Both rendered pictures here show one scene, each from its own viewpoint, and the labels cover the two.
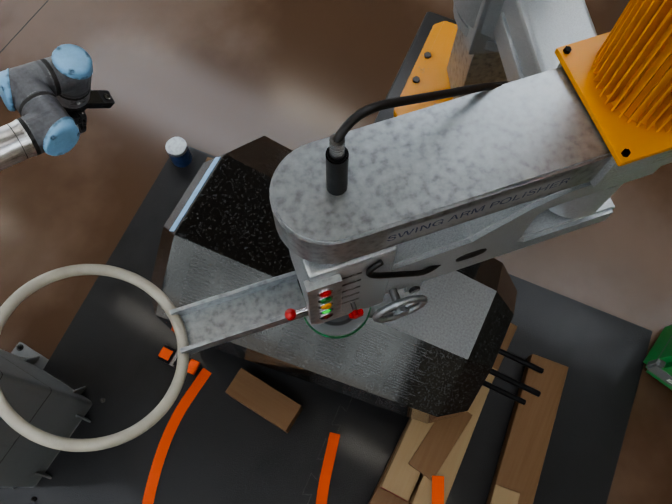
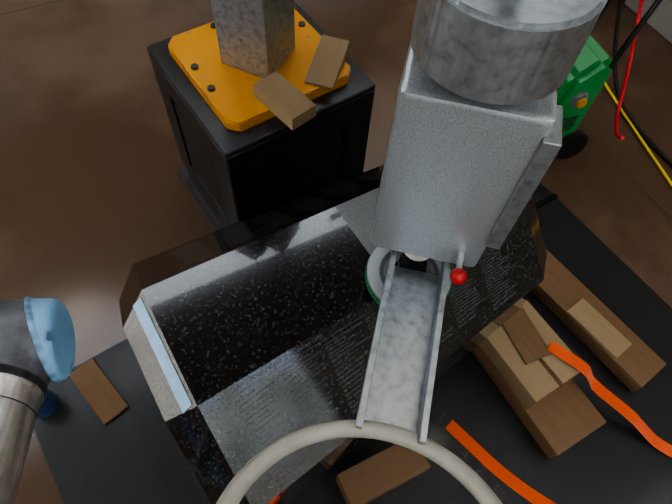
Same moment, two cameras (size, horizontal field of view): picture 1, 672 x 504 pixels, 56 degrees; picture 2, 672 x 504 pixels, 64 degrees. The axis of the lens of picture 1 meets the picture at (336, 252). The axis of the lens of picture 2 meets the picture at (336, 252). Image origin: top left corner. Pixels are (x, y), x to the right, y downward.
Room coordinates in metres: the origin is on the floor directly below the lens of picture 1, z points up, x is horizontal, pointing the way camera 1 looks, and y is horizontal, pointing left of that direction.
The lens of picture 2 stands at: (0.39, 0.66, 2.07)
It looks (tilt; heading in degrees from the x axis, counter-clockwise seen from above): 60 degrees down; 298
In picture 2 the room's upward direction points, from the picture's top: 5 degrees clockwise
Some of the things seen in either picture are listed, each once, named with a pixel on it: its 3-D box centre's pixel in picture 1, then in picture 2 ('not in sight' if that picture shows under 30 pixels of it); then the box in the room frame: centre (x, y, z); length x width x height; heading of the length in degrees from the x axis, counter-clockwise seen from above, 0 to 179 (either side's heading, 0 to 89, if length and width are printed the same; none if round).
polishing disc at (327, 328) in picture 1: (335, 302); (408, 273); (0.53, 0.00, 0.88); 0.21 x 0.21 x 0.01
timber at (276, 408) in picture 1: (264, 400); (382, 473); (0.32, 0.30, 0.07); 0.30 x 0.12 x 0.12; 59
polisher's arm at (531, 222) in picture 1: (483, 213); not in sight; (0.65, -0.38, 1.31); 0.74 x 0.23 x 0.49; 110
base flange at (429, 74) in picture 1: (474, 89); (259, 59); (1.39, -0.52, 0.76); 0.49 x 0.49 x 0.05; 67
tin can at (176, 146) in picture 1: (179, 152); (37, 399); (1.49, 0.76, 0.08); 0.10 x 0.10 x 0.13
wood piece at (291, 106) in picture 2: not in sight; (284, 100); (1.18, -0.37, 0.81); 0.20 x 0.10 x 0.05; 165
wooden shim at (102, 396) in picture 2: not in sight; (98, 390); (1.36, 0.62, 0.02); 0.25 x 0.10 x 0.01; 166
